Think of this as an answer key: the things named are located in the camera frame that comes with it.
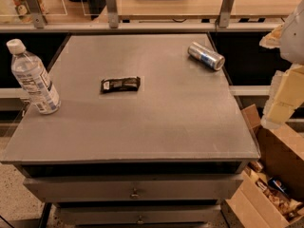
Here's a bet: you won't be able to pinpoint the lower grey drawer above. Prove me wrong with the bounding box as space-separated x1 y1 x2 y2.
56 205 220 225

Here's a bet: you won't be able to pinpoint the grey drawer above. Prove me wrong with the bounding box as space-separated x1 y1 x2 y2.
24 175 242 203
56 205 220 225

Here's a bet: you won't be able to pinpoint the upper grey drawer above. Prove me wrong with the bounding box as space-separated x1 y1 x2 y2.
24 175 242 203

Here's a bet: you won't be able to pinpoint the clear plastic water bottle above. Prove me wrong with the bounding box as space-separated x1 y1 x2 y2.
7 39 61 115

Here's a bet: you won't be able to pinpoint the blue pepsi can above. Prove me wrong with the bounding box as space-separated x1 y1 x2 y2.
268 178 288 195

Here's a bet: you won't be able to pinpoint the grey drawer cabinet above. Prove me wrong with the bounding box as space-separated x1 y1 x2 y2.
1 34 259 228

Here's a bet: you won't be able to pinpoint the colourful snack bag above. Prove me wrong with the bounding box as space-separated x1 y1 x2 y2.
0 0 48 24

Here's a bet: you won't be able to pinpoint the brass upper drawer knob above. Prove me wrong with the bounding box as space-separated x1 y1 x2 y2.
130 188 140 200

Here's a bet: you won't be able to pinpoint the left metal bracket post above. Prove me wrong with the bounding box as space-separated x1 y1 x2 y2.
26 0 47 29

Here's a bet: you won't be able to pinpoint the snack packets in box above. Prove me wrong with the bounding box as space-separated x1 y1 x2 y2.
247 161 304 221

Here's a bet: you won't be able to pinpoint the metal bracket post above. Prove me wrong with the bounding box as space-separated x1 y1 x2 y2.
217 0 235 28
105 0 119 29
26 0 47 29

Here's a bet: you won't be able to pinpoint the brass lower drawer knob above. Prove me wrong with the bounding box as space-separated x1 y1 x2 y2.
136 216 144 225

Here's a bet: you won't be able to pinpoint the open cardboard box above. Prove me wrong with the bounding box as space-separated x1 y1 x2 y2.
222 104 304 228

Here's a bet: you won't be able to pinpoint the black snack wrapper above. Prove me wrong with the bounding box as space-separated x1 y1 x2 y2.
101 77 141 94

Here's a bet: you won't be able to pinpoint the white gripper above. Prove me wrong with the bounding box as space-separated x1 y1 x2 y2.
259 0 304 129

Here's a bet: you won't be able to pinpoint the brass drawer knob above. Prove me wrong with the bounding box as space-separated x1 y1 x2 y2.
130 188 140 200
136 216 144 225

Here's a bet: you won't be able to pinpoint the silver blue redbull can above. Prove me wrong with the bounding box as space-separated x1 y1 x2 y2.
188 42 225 71

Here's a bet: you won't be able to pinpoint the middle metal bracket post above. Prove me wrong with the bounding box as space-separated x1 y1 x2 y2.
105 0 119 29

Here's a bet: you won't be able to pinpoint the right metal bracket post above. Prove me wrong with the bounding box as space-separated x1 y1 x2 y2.
217 0 235 28

